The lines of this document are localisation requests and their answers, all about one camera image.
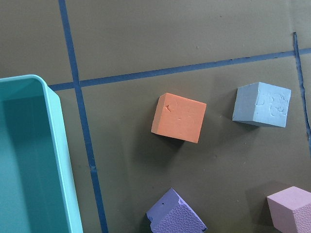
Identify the light blue foam block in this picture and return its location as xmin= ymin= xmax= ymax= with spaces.
xmin=232 ymin=82 xmax=291 ymax=128

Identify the orange foam block left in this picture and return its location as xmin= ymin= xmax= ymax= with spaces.
xmin=151 ymin=93 xmax=207 ymax=143

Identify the purple foam block left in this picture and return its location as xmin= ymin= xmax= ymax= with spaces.
xmin=146 ymin=188 xmax=207 ymax=233

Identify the teal plastic bin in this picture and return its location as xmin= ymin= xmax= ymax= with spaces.
xmin=0 ymin=75 xmax=83 ymax=233

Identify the pink foam block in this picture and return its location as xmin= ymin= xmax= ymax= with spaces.
xmin=267 ymin=186 xmax=311 ymax=233

